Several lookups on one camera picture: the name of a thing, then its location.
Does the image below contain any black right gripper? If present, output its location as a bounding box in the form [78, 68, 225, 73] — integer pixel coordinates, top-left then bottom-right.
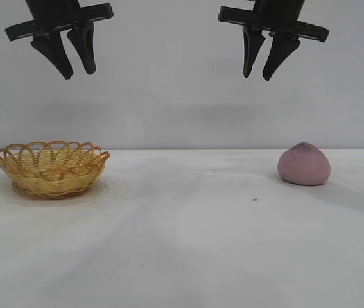
[218, 0, 331, 81]

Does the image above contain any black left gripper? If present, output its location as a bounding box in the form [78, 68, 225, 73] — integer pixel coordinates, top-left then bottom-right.
[4, 0, 115, 81]

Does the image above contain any pink peach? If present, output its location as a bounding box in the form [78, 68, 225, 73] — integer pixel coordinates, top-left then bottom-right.
[277, 141, 331, 187]

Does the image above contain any yellow woven wicker basket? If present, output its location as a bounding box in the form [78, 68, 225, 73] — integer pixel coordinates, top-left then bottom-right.
[0, 139, 111, 200]

